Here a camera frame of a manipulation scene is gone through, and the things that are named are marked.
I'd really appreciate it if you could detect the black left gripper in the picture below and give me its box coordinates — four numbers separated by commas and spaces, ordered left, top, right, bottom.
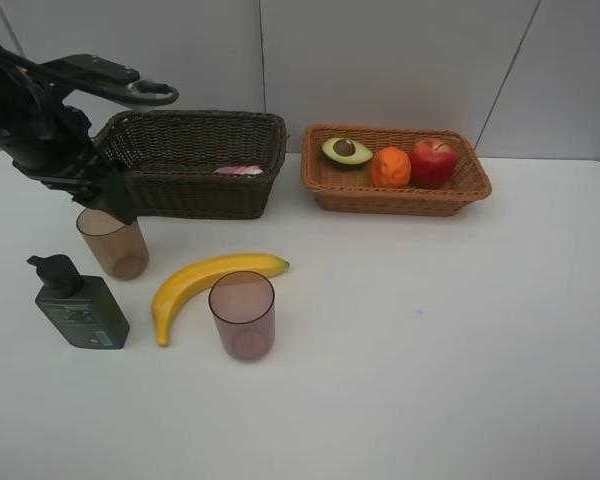
0, 84, 138, 224

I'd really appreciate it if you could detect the brown translucent plastic cup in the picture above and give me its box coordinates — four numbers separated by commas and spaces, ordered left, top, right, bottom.
76, 209, 149, 281

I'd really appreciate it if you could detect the yellow banana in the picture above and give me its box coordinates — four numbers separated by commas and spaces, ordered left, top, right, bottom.
151, 253, 290, 347

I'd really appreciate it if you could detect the dark green pump bottle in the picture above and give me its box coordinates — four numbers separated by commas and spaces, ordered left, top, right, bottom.
27, 254, 130, 350

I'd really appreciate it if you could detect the pink detergent bottle white cap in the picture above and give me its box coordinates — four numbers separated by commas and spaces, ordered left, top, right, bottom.
214, 165, 264, 177

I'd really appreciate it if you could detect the purple translucent plastic cup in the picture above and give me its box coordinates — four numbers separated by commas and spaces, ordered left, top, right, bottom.
208, 271, 276, 361

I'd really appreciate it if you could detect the halved avocado with pit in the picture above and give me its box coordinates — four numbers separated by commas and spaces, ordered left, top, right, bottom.
321, 137, 373, 169

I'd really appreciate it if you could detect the orange tangerine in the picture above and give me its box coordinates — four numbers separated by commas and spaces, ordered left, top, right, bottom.
371, 146, 411, 189

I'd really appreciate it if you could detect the red apple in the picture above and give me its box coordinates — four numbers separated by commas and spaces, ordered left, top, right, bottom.
410, 138, 458, 189

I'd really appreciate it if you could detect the dark brown wicker basket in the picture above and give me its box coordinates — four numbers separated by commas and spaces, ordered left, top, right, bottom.
94, 110, 287, 220

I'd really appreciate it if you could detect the light orange wicker basket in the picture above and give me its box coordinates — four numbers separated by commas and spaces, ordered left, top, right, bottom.
301, 125, 492, 217

